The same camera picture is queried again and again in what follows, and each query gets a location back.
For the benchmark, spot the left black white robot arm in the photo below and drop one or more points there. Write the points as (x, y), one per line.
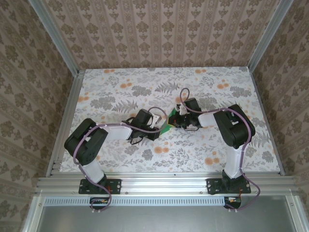
(87, 145)

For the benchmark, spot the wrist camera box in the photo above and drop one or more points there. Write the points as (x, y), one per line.
(181, 110)
(157, 120)

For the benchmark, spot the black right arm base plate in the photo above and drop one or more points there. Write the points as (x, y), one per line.
(212, 186)

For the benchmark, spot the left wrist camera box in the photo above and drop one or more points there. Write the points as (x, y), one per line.
(157, 120)

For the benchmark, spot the aluminium frame cross rail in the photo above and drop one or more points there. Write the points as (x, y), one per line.
(164, 183)

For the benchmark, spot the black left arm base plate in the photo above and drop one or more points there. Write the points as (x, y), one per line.
(116, 186)

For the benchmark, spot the green square cloth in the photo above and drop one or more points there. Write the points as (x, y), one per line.
(165, 130)

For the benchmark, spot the floral patterned table cover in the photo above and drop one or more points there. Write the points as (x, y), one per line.
(149, 164)

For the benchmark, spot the aluminium frame post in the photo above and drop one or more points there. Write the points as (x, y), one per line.
(268, 36)
(58, 38)

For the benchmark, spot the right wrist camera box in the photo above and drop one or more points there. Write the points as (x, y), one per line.
(181, 110)

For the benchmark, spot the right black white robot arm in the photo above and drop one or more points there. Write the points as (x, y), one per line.
(236, 130)

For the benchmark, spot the black connector box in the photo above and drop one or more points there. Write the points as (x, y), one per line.
(99, 206)
(235, 205)

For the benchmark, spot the aluminium frame side rail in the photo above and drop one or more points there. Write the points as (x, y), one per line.
(263, 108)
(68, 108)

